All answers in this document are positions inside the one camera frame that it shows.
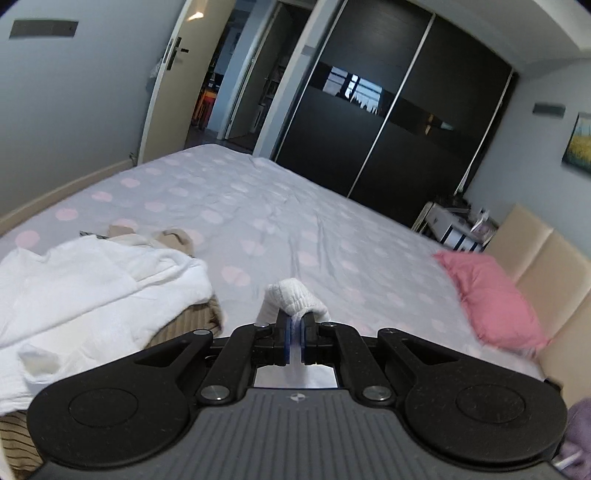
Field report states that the purple fleece robe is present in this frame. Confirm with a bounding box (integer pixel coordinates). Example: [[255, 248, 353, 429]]
[[561, 401, 591, 480]]

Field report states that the framed wall picture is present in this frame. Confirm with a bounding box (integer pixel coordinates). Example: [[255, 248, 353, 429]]
[[561, 112, 591, 176]]

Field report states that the long grey wall plate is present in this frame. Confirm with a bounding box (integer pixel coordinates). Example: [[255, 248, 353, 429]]
[[10, 19, 79, 37]]

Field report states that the white nightstand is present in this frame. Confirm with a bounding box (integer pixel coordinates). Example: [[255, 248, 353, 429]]
[[413, 196, 499, 254]]

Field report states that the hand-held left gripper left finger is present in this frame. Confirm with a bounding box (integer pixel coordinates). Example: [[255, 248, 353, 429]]
[[134, 313, 293, 403]]

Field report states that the black sliding wardrobe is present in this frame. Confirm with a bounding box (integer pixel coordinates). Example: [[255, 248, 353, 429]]
[[272, 0, 518, 227]]

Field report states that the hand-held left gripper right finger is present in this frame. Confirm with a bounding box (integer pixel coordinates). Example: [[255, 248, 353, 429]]
[[301, 313, 458, 402]]

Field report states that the beige padded headboard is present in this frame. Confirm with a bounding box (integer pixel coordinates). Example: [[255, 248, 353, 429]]
[[485, 202, 591, 416]]

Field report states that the orange stool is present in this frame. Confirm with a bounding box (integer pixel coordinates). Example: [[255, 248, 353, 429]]
[[198, 90, 218, 129]]

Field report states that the grey pink-dotted bed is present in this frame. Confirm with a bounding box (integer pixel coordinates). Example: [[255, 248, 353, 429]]
[[0, 143, 550, 407]]

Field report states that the brown striped garment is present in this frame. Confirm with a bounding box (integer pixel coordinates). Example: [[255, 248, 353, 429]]
[[0, 224, 225, 474]]

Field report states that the cream door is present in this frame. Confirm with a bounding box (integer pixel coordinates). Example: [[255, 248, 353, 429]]
[[139, 0, 208, 164]]

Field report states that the white waffle garment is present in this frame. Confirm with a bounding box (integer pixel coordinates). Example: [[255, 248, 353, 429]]
[[0, 234, 214, 414]]

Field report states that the black door handle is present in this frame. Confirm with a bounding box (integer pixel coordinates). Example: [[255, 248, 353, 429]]
[[164, 39, 190, 70]]

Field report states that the pink pillow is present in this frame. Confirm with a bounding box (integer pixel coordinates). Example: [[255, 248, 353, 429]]
[[431, 250, 550, 356]]

